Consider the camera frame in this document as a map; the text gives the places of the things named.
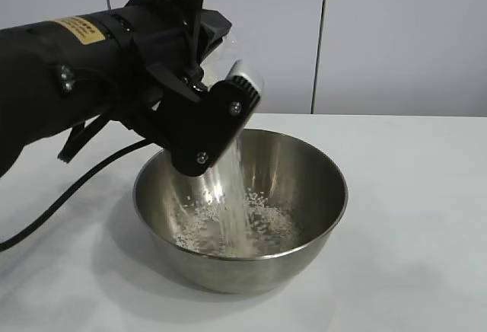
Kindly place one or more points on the black plastic bracket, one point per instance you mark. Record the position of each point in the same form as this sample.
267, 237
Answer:
76, 141

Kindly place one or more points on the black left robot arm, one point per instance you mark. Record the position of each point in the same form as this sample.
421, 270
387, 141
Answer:
23, 88

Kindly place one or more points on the white rice grains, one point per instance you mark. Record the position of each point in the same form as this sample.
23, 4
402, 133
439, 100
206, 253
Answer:
236, 210

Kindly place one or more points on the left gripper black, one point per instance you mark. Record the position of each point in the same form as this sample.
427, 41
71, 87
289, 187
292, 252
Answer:
114, 73

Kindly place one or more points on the clear plastic measuring cup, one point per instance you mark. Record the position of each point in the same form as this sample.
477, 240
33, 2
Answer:
243, 65

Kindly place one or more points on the stainless steel mixing bowl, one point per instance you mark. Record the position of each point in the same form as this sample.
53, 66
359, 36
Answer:
304, 252

